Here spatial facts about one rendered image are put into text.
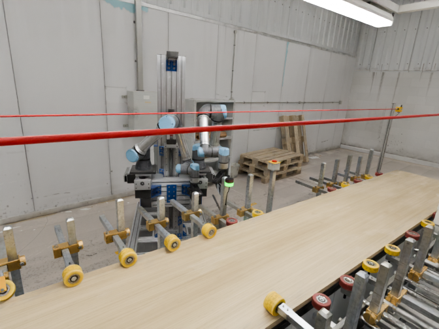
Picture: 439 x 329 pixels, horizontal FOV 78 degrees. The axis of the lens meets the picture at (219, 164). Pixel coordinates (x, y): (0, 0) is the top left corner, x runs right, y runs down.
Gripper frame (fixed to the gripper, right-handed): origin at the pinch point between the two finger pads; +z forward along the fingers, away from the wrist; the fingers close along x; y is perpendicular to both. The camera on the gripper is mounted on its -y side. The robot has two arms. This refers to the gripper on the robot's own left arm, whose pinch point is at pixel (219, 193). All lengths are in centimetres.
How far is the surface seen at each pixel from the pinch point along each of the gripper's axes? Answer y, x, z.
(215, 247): -48, -29, 11
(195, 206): -30.0, 0.5, 0.0
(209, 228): -42.8, -20.6, 3.5
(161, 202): -53, 9, -8
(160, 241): -54, 9, 19
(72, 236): -100, 26, -1
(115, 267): -93, 1, 11
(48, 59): 13, 261, -98
